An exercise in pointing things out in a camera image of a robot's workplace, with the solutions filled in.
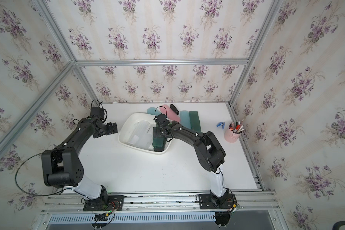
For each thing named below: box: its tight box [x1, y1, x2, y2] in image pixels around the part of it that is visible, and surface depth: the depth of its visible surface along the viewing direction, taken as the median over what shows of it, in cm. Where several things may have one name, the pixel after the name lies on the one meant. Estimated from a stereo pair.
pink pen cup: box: [223, 122, 244, 143], surface depth 92 cm
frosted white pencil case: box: [131, 119, 156, 150], surface depth 101 cm
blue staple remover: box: [216, 121, 225, 130], surface depth 107 cm
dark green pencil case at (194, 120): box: [189, 110, 202, 133], surface depth 110 cm
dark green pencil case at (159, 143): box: [152, 137, 167, 152], surface depth 92 cm
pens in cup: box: [228, 118, 245, 134], surface depth 93 cm
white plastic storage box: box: [117, 112, 173, 155], surface depth 102 cm
